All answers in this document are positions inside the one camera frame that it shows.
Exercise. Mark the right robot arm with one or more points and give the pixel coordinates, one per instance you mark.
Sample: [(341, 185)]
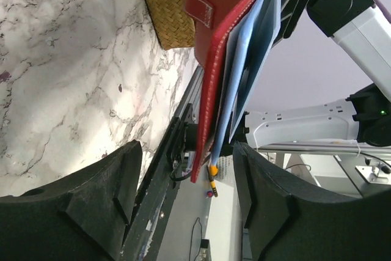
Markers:
[(337, 87)]

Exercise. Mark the brown woven tray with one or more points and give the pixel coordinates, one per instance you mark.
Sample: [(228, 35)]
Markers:
[(174, 28)]

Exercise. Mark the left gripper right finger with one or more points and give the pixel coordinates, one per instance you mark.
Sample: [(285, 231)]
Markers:
[(288, 218)]

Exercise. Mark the red card holder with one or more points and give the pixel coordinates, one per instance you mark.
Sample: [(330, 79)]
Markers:
[(232, 40)]

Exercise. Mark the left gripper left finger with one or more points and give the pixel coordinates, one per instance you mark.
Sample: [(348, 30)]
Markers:
[(82, 216)]

